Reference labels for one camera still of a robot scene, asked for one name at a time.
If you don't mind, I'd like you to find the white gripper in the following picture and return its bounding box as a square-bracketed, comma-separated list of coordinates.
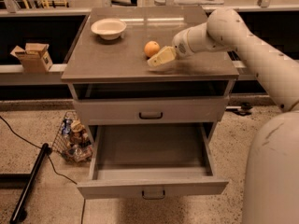
[148, 29, 194, 67]

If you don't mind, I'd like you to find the orange fruit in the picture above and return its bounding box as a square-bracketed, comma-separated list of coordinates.
[144, 41, 160, 58]

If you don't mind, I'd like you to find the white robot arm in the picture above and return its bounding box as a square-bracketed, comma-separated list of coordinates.
[148, 7, 299, 224]

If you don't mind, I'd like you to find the grey drawer cabinet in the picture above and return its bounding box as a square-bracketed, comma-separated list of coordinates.
[62, 7, 238, 138]

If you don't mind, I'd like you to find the closed grey drawer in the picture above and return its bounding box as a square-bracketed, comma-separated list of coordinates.
[74, 97, 228, 125]

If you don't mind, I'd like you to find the open grey drawer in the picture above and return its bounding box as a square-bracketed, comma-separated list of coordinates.
[77, 122, 230, 201]

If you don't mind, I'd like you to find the white paper bowl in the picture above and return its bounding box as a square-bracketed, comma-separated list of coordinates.
[91, 19, 127, 40]

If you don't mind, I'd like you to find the open cardboard box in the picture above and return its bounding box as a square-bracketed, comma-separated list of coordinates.
[10, 43, 52, 73]

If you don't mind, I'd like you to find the black metal stand leg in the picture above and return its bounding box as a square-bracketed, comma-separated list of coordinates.
[0, 143, 53, 224]

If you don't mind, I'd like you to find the wire basket with items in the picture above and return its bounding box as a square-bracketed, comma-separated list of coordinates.
[51, 111, 93, 162]

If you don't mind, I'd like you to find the black floor cable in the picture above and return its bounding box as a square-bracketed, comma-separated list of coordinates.
[0, 115, 87, 224]

